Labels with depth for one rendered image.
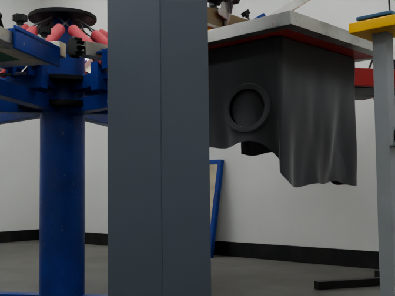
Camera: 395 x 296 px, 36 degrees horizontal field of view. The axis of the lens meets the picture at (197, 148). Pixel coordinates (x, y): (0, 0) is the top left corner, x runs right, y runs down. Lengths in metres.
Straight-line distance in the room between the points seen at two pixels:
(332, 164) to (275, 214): 2.49
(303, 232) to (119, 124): 2.98
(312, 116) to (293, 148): 0.14
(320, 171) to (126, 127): 0.69
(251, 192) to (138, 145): 3.19
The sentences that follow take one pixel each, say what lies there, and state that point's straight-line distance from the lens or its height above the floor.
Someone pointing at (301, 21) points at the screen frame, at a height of 0.97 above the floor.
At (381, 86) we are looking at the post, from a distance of 1.68.
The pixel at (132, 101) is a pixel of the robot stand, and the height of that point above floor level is 0.73.
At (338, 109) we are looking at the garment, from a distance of 2.03.
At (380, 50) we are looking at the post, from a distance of 1.70.
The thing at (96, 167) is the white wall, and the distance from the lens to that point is 5.92.
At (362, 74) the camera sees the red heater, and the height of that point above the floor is 1.07.
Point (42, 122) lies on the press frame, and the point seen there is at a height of 0.82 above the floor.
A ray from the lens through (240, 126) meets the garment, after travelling 1.82.
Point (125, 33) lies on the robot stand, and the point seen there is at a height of 0.90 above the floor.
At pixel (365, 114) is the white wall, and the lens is 4.12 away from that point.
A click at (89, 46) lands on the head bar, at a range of 2.22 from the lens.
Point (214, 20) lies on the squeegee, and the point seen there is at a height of 1.10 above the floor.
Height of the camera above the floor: 0.52
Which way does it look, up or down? 4 degrees up
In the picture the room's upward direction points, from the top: 1 degrees counter-clockwise
